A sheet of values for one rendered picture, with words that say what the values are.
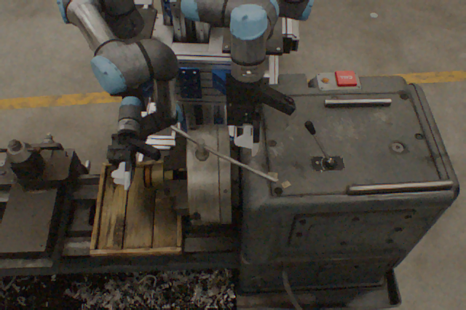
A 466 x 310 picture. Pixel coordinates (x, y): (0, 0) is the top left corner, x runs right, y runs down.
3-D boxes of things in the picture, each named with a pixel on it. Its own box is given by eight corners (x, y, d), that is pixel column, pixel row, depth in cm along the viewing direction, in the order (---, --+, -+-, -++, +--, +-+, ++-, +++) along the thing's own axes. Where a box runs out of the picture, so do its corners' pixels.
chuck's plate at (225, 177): (228, 149, 161) (228, 105, 133) (231, 234, 148) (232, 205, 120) (218, 150, 161) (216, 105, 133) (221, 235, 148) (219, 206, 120)
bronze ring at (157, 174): (172, 155, 139) (143, 156, 139) (172, 180, 134) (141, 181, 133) (175, 171, 147) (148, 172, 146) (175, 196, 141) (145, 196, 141)
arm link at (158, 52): (170, 20, 130) (172, 105, 174) (135, 33, 127) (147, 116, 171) (188, 49, 126) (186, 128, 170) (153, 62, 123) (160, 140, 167)
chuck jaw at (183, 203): (199, 177, 136) (199, 210, 129) (200, 187, 140) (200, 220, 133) (163, 179, 136) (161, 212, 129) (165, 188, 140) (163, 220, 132)
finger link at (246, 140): (234, 156, 111) (233, 121, 107) (258, 155, 111) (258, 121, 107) (234, 161, 108) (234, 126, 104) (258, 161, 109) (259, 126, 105)
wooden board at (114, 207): (183, 164, 168) (183, 159, 165) (182, 255, 148) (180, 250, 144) (105, 167, 167) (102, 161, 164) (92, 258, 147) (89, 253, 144)
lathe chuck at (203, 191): (218, 150, 161) (216, 105, 133) (220, 235, 148) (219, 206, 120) (194, 150, 161) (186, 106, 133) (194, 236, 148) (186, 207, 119)
